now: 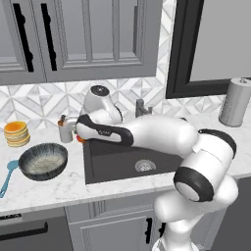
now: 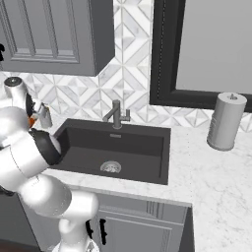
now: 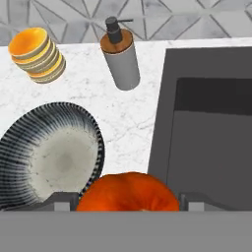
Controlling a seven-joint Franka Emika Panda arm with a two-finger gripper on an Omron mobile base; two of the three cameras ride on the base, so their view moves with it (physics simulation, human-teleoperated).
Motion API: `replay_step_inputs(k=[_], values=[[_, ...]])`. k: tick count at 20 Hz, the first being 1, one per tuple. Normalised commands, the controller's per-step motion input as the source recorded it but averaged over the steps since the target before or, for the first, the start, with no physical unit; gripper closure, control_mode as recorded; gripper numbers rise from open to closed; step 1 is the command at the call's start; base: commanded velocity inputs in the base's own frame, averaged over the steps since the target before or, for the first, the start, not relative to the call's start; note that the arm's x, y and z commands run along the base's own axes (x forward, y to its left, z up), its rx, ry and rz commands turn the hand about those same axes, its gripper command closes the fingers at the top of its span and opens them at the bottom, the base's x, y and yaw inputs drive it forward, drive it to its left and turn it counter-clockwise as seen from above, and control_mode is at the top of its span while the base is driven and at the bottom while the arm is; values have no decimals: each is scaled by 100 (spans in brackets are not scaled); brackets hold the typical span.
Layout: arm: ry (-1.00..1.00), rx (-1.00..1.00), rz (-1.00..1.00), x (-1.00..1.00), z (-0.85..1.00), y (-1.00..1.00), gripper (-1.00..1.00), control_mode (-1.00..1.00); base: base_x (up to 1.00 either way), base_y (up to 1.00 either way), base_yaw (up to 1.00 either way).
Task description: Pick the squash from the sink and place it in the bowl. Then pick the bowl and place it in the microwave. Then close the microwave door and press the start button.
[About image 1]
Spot wide grey wall cupboard door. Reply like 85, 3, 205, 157
30, 0, 164, 83

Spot orange and tan stacked plates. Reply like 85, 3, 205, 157
3, 121, 31, 148

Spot grey paper towel roll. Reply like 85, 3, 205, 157
218, 76, 251, 128

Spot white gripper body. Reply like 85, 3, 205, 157
58, 124, 75, 144

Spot black wall cupboard handle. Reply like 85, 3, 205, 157
12, 2, 35, 74
39, 2, 59, 73

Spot black base cupboard handle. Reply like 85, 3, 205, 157
158, 222, 167, 238
144, 217, 154, 245

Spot blue spatula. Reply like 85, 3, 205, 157
0, 159, 20, 199

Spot dark grey dishwasher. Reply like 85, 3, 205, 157
0, 206, 75, 251

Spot dark grey base cabinet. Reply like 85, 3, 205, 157
209, 176, 251, 251

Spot orange squash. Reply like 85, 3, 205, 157
76, 134, 88, 145

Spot dark grey sink basin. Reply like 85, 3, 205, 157
81, 136, 185, 185

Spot grey base cupboard door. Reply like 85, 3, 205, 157
190, 209, 227, 251
67, 209, 165, 251

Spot black dishwasher handle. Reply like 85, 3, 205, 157
0, 222, 49, 242

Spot black framed window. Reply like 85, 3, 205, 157
165, 0, 251, 100

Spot grey false drawer front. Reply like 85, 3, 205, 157
64, 191, 159, 220

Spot dark speckled bowl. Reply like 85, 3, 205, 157
18, 142, 70, 182

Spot grey sink tap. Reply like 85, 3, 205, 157
134, 98, 154, 119

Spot narrow grey wall cupboard door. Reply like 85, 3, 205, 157
0, 0, 47, 86

